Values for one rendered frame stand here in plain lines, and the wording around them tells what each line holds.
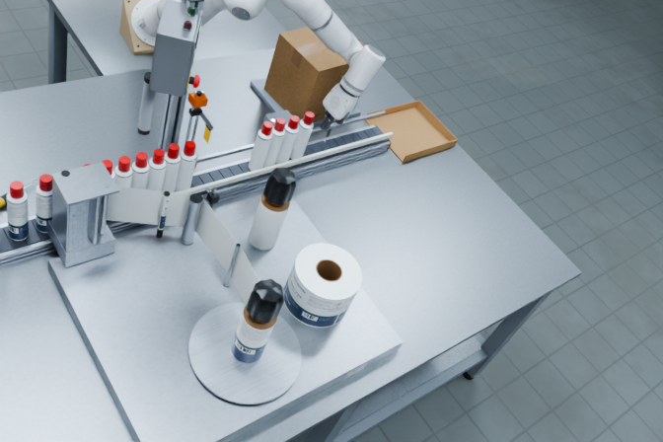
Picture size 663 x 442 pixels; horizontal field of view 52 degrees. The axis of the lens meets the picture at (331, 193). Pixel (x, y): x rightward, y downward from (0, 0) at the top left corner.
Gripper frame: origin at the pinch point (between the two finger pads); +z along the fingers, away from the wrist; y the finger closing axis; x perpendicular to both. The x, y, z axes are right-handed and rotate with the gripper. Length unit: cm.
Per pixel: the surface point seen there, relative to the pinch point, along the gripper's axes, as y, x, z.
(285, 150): 1.6, -13.4, 11.7
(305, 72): -22.1, 2.6, -6.2
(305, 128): 1.2, -10.3, 2.0
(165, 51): -3, -75, -15
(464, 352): 74, 76, 58
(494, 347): 80, 82, 48
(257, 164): 1.3, -22.2, 18.6
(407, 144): 5.2, 49.4, 1.9
